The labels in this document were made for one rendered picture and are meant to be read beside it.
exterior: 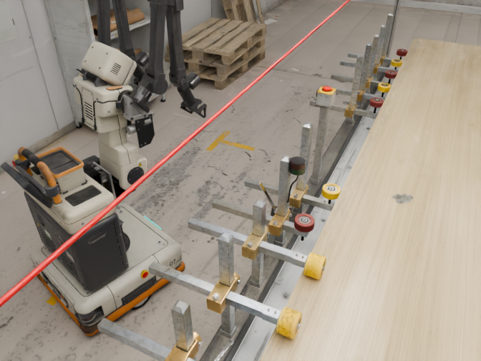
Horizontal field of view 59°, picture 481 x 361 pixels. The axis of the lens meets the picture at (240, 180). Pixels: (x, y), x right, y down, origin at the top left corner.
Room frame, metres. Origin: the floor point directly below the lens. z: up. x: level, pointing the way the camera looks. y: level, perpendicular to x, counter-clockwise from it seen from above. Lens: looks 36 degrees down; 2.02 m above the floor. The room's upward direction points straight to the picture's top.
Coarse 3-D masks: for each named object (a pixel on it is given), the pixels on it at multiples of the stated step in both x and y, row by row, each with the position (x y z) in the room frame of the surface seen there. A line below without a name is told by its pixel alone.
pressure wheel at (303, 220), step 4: (296, 216) 1.29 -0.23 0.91; (300, 216) 1.29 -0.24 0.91; (304, 216) 1.29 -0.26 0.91; (308, 216) 1.29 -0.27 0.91; (296, 220) 1.27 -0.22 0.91; (300, 220) 1.27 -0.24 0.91; (304, 220) 1.27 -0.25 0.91; (308, 220) 1.27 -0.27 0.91; (312, 220) 1.27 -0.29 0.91; (296, 224) 1.25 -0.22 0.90; (300, 224) 1.24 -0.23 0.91; (304, 224) 1.24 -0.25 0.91; (308, 224) 1.24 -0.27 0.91; (312, 224) 1.24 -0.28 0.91; (296, 228) 1.25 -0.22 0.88; (300, 228) 1.24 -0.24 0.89; (304, 228) 1.23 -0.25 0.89; (308, 228) 1.23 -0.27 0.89; (312, 228) 1.25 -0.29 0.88; (304, 232) 1.23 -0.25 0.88
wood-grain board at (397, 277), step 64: (448, 64) 2.99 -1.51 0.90; (384, 128) 2.03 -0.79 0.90; (448, 128) 2.03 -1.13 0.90; (384, 192) 1.46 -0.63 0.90; (448, 192) 1.46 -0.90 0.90; (384, 256) 1.08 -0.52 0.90; (448, 256) 1.08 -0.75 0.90; (320, 320) 0.81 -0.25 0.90; (384, 320) 0.81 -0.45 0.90; (448, 320) 0.81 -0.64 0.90
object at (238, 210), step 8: (216, 200) 1.45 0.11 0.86; (216, 208) 1.43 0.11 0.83; (224, 208) 1.41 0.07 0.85; (232, 208) 1.40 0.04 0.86; (240, 208) 1.40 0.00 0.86; (240, 216) 1.38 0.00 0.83; (248, 216) 1.36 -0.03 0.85; (272, 216) 1.34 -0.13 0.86; (288, 224) 1.29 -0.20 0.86; (296, 232) 1.27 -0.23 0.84
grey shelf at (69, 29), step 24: (48, 0) 3.66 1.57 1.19; (72, 0) 3.54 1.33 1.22; (96, 0) 4.21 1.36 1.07; (144, 0) 4.34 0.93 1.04; (72, 24) 3.57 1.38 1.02; (144, 24) 4.12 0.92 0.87; (72, 48) 3.60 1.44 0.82; (144, 48) 4.37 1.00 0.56; (72, 72) 3.63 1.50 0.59; (72, 96) 3.66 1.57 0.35
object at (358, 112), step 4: (312, 100) 2.56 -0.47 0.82; (312, 104) 2.54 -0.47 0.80; (332, 108) 2.48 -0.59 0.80; (336, 108) 2.47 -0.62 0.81; (340, 108) 2.46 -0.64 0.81; (344, 108) 2.45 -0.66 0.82; (356, 112) 2.41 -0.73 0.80; (360, 112) 2.40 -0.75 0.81; (364, 112) 2.39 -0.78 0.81; (368, 112) 2.38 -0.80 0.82; (372, 112) 2.38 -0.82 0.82; (376, 112) 2.38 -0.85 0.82; (364, 116) 2.39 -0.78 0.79; (368, 116) 2.38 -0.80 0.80; (372, 116) 2.37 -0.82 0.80
